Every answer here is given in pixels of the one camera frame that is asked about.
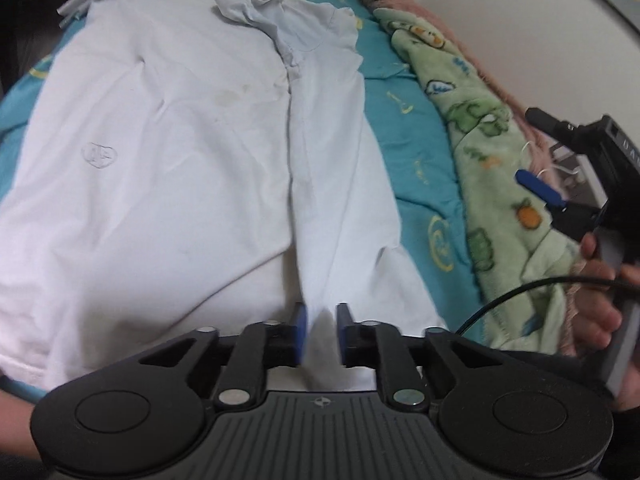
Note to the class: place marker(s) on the green cartoon fleece blanket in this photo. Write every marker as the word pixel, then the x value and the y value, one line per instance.
pixel 490 185

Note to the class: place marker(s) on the person's right hand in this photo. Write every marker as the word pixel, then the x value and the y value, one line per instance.
pixel 596 319

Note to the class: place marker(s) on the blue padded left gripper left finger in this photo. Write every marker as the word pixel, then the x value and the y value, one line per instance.
pixel 247 358

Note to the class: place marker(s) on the teal patterned bed sheet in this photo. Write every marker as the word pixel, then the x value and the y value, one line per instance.
pixel 415 159

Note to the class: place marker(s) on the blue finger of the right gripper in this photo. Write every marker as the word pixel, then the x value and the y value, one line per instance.
pixel 551 198

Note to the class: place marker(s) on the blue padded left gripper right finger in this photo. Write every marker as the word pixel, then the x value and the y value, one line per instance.
pixel 394 357

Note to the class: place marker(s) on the pink fuzzy blanket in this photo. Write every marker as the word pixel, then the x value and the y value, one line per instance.
pixel 450 50

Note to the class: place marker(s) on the white t-shirt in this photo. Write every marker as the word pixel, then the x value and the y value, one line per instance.
pixel 190 169

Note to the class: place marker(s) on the grey wall socket panel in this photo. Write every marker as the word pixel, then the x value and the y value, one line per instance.
pixel 573 177

